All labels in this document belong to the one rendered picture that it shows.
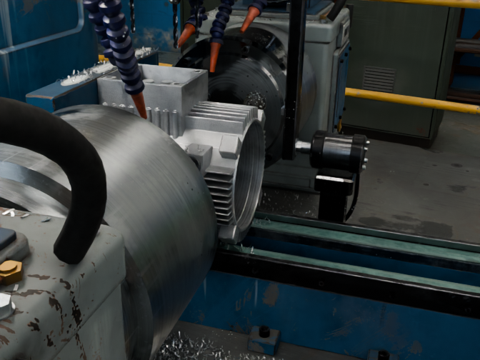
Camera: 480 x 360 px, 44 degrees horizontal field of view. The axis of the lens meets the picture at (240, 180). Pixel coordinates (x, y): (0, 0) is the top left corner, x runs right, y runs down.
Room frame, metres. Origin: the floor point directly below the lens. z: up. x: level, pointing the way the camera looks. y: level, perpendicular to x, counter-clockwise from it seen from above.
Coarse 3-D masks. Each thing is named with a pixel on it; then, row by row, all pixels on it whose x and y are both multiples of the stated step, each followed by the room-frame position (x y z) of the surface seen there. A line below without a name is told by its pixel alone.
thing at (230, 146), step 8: (264, 120) 0.82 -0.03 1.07; (224, 136) 0.70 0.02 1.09; (232, 136) 0.69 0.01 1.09; (224, 144) 0.69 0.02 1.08; (232, 144) 0.69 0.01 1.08; (240, 144) 0.70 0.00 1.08; (224, 152) 0.68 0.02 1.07; (232, 152) 0.68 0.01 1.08; (224, 232) 0.69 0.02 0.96; (232, 232) 0.68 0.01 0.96; (224, 240) 0.69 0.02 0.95; (232, 240) 0.68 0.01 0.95
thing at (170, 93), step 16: (144, 64) 0.85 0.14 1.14; (112, 80) 0.75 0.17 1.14; (144, 80) 0.79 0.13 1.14; (160, 80) 0.84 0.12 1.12; (176, 80) 0.83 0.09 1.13; (192, 80) 0.76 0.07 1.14; (112, 96) 0.75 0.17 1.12; (128, 96) 0.75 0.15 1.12; (144, 96) 0.74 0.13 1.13; (160, 96) 0.73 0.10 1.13; (176, 96) 0.73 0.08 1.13; (192, 96) 0.76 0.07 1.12; (160, 112) 0.73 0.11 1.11; (176, 112) 0.73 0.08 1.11; (160, 128) 0.73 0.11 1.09; (176, 128) 0.73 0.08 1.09
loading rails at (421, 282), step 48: (288, 240) 0.77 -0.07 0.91; (336, 240) 0.75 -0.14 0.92; (384, 240) 0.75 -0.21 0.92; (432, 240) 0.74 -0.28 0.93; (240, 288) 0.68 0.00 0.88; (288, 288) 0.66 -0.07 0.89; (336, 288) 0.64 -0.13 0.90; (384, 288) 0.63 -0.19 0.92; (432, 288) 0.61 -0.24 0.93; (288, 336) 0.66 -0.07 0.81; (336, 336) 0.64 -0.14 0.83; (384, 336) 0.63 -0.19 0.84; (432, 336) 0.61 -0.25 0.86
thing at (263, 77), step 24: (240, 24) 1.12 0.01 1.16; (264, 24) 1.12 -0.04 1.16; (192, 48) 1.00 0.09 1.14; (240, 48) 0.98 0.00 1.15; (264, 48) 0.97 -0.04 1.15; (216, 72) 0.98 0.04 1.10; (240, 72) 0.97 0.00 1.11; (264, 72) 0.96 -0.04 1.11; (312, 72) 1.09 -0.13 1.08; (216, 96) 0.98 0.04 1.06; (240, 96) 0.97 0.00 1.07; (264, 96) 0.96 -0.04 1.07; (312, 96) 1.06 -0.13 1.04; (264, 168) 0.97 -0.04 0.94
